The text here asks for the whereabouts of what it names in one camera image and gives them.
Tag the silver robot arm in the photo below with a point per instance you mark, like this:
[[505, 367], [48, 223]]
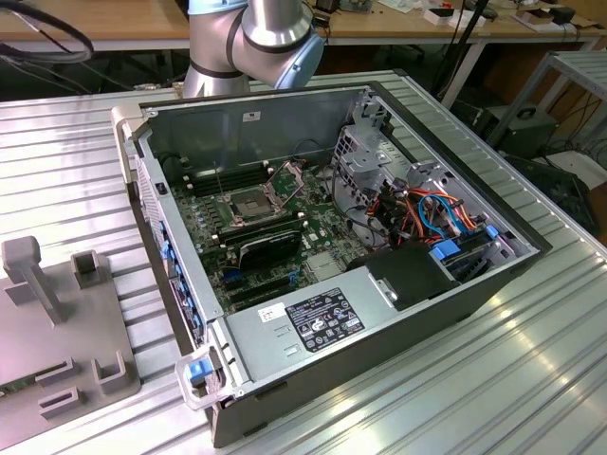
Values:
[[270, 28]]

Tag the black RAM slot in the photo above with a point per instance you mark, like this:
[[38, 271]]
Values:
[[265, 218], [265, 223], [233, 244], [246, 171], [246, 177], [246, 184], [246, 165], [265, 229]]

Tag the CPU socket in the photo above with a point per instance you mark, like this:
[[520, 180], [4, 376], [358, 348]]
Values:
[[249, 206]]

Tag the black expansion slot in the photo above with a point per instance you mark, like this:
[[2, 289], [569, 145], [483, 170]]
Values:
[[256, 283], [261, 295]]

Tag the green motherboard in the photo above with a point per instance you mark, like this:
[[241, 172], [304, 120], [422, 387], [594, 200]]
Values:
[[322, 223]]

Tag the black graphics card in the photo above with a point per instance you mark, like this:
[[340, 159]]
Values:
[[270, 251]]

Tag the silver chipset heatsink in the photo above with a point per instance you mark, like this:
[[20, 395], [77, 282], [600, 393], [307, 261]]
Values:
[[323, 265]]

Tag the silver perforated drive cage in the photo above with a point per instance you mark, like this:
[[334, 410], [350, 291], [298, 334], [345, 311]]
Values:
[[362, 161]]

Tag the thin metal locking lever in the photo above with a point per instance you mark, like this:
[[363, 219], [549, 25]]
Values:
[[220, 180]]

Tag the silver power supply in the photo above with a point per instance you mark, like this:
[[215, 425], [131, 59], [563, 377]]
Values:
[[265, 341]]

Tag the open black PC case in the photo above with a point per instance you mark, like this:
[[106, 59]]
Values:
[[199, 137]]

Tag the blue disk carrier latch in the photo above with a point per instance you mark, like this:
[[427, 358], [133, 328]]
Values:
[[446, 249]]

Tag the blue case latch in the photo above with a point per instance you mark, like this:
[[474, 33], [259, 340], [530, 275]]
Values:
[[196, 372]]

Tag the small blue clip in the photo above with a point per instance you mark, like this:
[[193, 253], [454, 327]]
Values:
[[491, 232]]

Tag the white box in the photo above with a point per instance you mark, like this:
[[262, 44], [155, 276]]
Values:
[[446, 17]]

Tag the black bag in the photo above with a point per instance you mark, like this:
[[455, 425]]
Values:
[[555, 189]]

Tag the long wooden desk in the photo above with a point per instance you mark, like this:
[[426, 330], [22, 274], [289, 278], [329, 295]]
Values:
[[142, 23]]

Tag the grey parts rack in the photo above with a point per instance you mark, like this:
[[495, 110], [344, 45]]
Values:
[[57, 341]]

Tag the brown cardboard box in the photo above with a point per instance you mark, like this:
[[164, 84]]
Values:
[[536, 18]]

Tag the metal slat shelf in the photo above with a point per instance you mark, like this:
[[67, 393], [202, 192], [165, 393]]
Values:
[[583, 61]]

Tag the green RAM stick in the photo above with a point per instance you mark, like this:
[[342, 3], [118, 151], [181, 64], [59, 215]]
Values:
[[19, 385]]

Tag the small black device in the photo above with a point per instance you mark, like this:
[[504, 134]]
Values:
[[565, 14]]

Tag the black plastic duct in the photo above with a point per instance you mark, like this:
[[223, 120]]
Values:
[[408, 270]]

